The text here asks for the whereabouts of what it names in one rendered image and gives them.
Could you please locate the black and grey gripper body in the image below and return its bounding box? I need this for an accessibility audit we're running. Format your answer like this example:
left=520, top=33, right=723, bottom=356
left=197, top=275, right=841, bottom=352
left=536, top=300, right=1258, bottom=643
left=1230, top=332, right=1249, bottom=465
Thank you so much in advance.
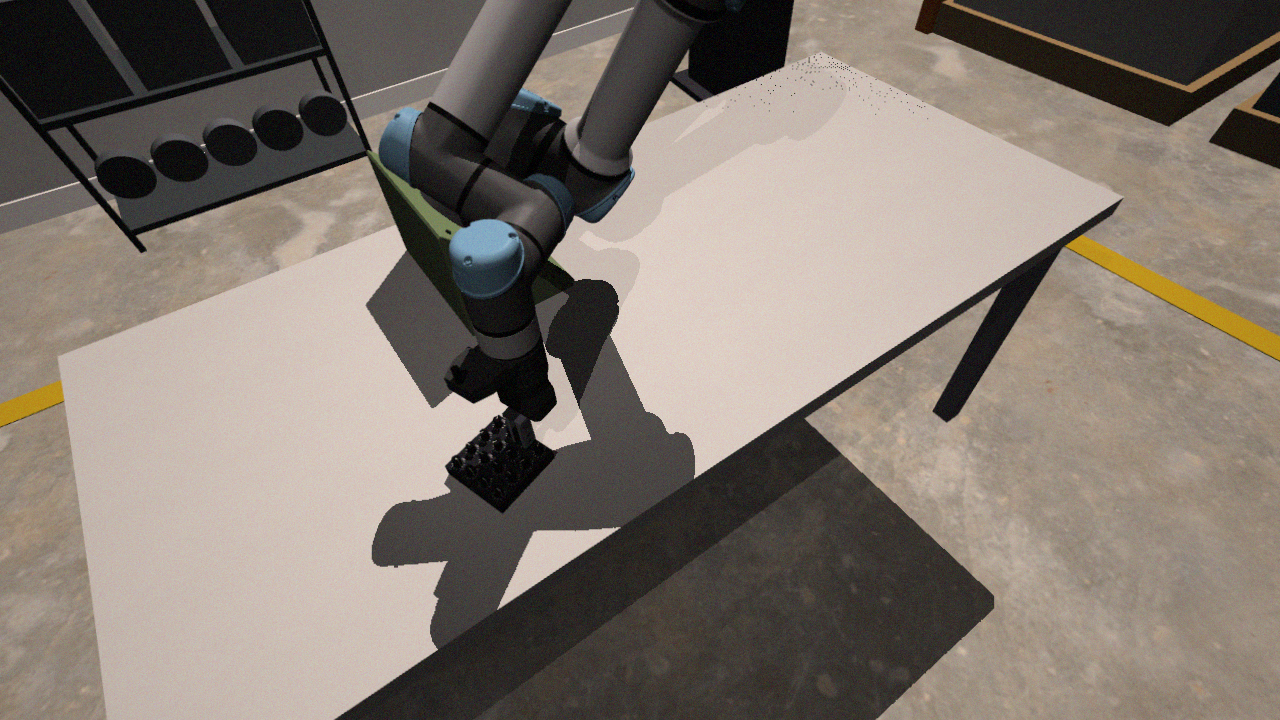
left=444, top=310, right=557, bottom=421

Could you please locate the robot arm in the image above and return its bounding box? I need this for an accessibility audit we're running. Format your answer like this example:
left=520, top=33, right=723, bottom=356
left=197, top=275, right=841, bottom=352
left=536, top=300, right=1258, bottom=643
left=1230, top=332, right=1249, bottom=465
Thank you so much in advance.
left=378, top=0, right=746, bottom=337

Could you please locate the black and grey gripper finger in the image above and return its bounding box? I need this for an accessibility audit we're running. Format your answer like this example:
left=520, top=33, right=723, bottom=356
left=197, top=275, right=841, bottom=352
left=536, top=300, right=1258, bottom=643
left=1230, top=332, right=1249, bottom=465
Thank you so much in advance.
left=515, top=414, right=536, bottom=448
left=502, top=407, right=520, bottom=443

